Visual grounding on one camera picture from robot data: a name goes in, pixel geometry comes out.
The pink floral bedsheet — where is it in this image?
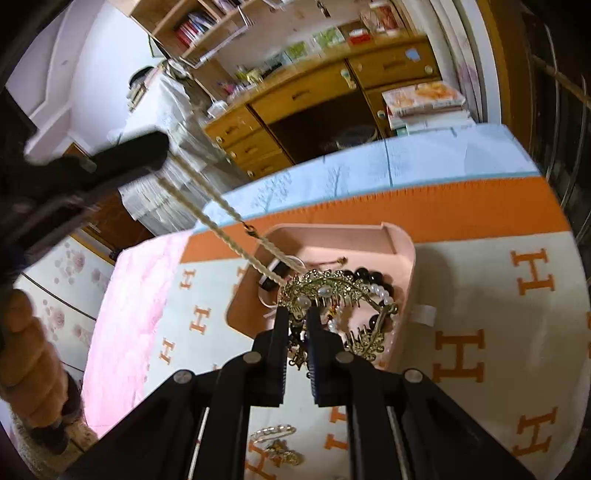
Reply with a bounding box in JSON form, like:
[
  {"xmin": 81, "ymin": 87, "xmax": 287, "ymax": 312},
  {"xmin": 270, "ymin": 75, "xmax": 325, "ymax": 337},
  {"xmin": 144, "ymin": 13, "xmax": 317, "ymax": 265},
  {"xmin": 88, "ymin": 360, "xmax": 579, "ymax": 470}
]
[{"xmin": 82, "ymin": 231, "xmax": 191, "ymax": 437}]

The cream knit sweater forearm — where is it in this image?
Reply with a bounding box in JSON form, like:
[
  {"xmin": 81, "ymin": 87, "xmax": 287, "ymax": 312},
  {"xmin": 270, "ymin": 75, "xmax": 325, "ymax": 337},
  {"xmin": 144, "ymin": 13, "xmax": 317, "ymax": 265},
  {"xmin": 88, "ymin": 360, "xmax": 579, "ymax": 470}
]
[{"xmin": 11, "ymin": 403, "xmax": 98, "ymax": 479}]

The metal window grille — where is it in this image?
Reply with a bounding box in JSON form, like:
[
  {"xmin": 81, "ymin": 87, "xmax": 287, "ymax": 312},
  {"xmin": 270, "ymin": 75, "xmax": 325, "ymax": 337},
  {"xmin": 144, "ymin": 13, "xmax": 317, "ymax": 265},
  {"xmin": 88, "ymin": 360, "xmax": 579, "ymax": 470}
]
[{"xmin": 522, "ymin": 1, "xmax": 590, "ymax": 245}]

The white lace covered furniture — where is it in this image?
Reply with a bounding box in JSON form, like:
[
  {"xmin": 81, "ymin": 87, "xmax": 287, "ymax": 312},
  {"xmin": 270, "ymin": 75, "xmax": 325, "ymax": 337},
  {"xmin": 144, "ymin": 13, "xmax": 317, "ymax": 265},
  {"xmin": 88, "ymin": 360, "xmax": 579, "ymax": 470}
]
[{"xmin": 118, "ymin": 63, "xmax": 247, "ymax": 236}]

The wooden wall bookshelf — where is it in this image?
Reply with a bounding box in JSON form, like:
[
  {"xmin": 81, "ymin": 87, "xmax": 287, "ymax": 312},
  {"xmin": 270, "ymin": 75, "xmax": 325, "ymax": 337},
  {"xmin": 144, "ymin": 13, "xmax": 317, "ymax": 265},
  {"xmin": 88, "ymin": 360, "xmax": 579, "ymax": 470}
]
[{"xmin": 108, "ymin": 0, "xmax": 288, "ymax": 70}]

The white pearl necklace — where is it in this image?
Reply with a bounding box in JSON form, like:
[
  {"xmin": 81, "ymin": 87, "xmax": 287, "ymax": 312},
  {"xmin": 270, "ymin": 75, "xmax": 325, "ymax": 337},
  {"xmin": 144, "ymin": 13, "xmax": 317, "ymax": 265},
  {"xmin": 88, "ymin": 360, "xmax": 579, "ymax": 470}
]
[{"xmin": 156, "ymin": 151, "xmax": 309, "ymax": 289}]

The pearl strand in box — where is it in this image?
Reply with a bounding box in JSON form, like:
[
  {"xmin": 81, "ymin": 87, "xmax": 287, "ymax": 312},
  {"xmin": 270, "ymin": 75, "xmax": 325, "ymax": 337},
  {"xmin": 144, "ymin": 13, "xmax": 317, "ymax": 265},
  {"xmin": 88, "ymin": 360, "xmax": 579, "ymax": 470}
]
[{"xmin": 322, "ymin": 284, "xmax": 400, "ymax": 335}]

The gold pearl hair comb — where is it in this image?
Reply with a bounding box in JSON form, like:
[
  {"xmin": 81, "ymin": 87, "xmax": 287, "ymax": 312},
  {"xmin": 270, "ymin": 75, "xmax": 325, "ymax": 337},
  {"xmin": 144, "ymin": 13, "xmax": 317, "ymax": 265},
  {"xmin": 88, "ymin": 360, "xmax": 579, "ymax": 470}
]
[{"xmin": 277, "ymin": 269, "xmax": 401, "ymax": 369}]

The pink jewelry box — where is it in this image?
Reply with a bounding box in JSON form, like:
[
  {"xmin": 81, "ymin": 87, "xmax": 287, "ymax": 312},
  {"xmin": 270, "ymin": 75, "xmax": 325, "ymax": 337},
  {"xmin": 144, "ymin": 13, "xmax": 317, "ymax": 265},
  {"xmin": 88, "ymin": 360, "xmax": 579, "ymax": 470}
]
[{"xmin": 225, "ymin": 223, "xmax": 416, "ymax": 371}]

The person's left hand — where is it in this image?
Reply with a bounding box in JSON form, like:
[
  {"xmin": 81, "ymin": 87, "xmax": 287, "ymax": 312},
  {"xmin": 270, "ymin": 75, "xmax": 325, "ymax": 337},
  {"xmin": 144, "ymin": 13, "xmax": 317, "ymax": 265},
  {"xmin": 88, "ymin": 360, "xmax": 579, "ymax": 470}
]
[{"xmin": 1, "ymin": 289, "xmax": 68, "ymax": 428}]

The orange white H-pattern blanket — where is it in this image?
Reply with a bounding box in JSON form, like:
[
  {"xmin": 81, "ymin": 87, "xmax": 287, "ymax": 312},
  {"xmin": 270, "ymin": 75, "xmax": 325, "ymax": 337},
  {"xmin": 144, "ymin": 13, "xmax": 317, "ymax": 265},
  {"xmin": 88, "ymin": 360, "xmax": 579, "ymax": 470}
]
[{"xmin": 145, "ymin": 177, "xmax": 590, "ymax": 479}]

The gold pearl brooch pin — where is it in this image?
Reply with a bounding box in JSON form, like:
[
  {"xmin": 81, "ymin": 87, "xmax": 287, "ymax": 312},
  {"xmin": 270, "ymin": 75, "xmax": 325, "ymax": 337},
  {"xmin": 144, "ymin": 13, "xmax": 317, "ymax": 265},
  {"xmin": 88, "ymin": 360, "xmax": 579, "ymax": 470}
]
[{"xmin": 249, "ymin": 424, "xmax": 297, "ymax": 444}]

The wooden desk with drawers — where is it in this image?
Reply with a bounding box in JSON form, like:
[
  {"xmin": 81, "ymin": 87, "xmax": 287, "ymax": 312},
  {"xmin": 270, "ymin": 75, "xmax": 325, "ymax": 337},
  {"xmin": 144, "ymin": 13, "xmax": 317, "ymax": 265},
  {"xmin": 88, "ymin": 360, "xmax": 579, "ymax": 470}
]
[{"xmin": 204, "ymin": 34, "xmax": 441, "ymax": 180}]

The stack of magazines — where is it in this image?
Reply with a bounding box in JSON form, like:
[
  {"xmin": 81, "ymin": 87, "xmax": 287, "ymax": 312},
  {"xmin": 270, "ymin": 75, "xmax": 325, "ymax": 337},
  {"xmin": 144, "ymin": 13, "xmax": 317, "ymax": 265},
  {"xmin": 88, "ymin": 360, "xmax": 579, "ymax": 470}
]
[{"xmin": 382, "ymin": 81, "xmax": 476, "ymax": 133}]

